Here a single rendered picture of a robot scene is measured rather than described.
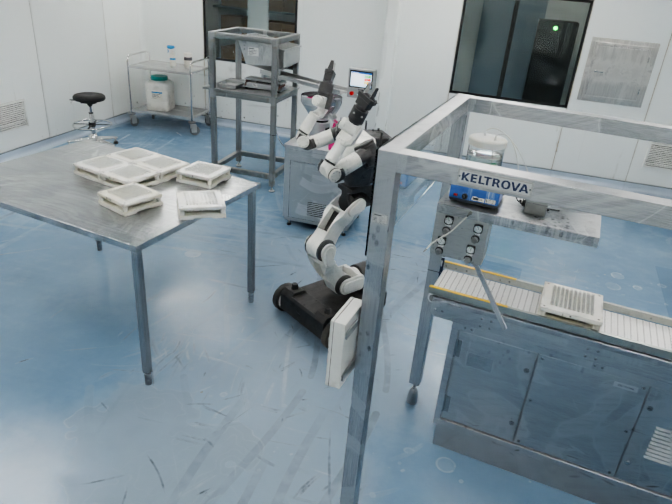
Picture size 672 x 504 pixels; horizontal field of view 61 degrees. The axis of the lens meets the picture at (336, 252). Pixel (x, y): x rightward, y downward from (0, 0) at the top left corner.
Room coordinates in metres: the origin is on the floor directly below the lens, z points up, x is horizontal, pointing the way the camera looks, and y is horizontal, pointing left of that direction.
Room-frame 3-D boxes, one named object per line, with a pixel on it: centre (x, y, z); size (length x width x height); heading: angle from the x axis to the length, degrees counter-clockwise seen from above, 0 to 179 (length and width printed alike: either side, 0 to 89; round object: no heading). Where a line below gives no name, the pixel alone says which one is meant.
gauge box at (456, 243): (2.18, -0.51, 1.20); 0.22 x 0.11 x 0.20; 68
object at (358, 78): (5.01, -0.10, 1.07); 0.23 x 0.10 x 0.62; 75
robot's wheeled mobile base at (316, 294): (3.32, -0.04, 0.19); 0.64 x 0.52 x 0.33; 132
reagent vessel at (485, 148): (2.26, -0.57, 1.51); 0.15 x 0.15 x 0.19
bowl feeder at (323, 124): (4.99, 0.17, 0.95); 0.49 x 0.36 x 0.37; 75
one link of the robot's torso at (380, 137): (3.36, -0.11, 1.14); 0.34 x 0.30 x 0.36; 19
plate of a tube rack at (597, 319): (2.12, -1.02, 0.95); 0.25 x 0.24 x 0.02; 159
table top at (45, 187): (3.23, 1.42, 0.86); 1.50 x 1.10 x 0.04; 66
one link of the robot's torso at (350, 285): (3.34, -0.07, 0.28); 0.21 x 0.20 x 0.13; 132
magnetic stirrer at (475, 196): (2.26, -0.56, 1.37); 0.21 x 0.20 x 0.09; 158
